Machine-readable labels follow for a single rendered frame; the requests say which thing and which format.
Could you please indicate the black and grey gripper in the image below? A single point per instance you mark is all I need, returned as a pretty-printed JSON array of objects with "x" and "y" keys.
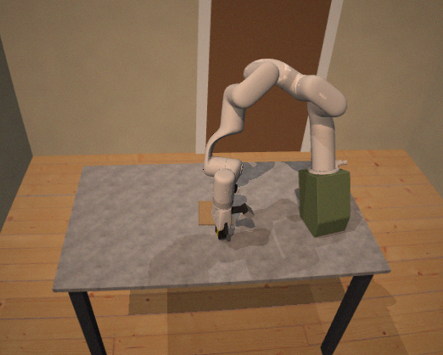
[{"x": 222, "y": 219}]

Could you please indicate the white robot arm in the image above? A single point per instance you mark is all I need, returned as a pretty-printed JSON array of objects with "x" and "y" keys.
[{"x": 259, "y": 77}]

